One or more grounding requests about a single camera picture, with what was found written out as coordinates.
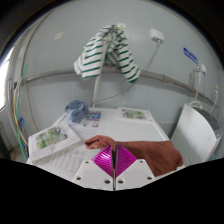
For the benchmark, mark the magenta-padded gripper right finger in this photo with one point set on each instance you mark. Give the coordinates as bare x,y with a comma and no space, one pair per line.
138,173

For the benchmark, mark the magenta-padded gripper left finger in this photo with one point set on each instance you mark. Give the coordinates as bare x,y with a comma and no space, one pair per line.
87,173

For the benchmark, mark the brown towel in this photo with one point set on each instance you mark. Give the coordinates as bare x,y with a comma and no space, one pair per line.
156,153

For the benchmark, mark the green striped white towel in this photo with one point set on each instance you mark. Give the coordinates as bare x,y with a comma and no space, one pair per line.
93,56

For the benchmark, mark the white sheet with printed table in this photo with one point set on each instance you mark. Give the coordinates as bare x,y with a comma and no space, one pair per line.
66,160

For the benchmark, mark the paper sheet with colour print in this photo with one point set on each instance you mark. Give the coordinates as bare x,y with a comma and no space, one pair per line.
89,122

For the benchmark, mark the flat white box with picture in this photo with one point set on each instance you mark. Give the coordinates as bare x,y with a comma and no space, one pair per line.
133,114

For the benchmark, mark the grey-blue crumpled cloth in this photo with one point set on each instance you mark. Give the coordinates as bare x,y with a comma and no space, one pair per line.
76,111

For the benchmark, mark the white washing machine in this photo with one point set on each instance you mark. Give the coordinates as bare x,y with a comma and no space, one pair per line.
190,136

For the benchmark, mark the white vertical pipe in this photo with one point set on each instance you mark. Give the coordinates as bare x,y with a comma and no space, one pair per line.
96,90

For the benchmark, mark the metal water tap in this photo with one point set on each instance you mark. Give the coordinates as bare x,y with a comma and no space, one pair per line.
197,70

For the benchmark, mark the grey horizontal wall pipe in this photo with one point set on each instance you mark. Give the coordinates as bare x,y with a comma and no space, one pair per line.
166,79

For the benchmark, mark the blue wall sign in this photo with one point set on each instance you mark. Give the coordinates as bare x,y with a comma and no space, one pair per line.
190,55

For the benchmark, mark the white wall socket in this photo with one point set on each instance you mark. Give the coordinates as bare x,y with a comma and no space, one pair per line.
156,35

